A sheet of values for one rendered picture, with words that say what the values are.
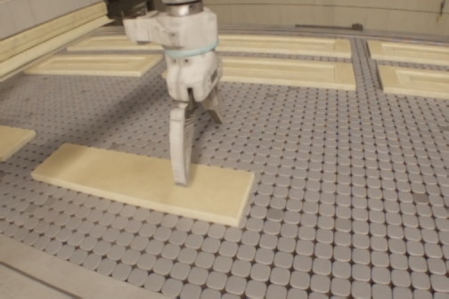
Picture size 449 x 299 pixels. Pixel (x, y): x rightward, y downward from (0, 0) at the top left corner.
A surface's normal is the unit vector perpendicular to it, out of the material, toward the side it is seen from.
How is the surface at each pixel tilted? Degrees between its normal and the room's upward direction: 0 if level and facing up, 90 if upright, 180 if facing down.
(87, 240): 0
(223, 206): 0
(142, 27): 90
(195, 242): 0
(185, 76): 37
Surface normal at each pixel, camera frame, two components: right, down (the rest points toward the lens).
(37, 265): -0.07, -0.84
